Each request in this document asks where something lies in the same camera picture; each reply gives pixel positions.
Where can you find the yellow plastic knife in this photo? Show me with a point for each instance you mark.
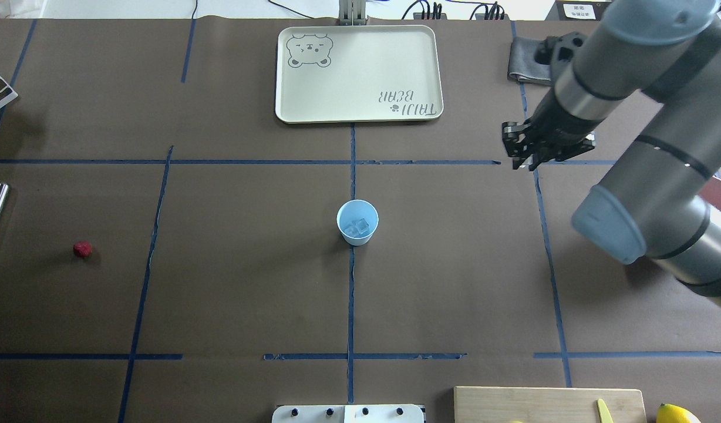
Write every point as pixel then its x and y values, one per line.
pixel 604 414

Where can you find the cream bear tray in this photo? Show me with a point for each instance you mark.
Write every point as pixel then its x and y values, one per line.
pixel 351 74

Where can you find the ice cube in cup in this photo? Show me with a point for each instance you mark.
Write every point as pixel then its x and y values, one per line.
pixel 357 228

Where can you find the camera mount clamp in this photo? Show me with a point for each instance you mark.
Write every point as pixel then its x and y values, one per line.
pixel 352 13

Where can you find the wooden cutting board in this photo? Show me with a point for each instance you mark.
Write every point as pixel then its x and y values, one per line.
pixel 543 404

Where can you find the grey folded cloth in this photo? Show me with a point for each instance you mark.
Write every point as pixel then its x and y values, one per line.
pixel 530 61

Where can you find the red strawberry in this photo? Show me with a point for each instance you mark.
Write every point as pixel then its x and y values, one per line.
pixel 82 249

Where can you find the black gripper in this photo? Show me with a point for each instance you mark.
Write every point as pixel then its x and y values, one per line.
pixel 556 126

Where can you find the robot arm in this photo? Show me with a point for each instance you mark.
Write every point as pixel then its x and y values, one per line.
pixel 649 203

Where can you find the yellow lemon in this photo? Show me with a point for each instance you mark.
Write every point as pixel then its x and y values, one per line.
pixel 670 413

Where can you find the light blue cup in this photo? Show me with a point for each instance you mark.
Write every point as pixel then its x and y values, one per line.
pixel 353 210

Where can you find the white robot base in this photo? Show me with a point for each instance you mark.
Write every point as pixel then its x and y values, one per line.
pixel 350 413

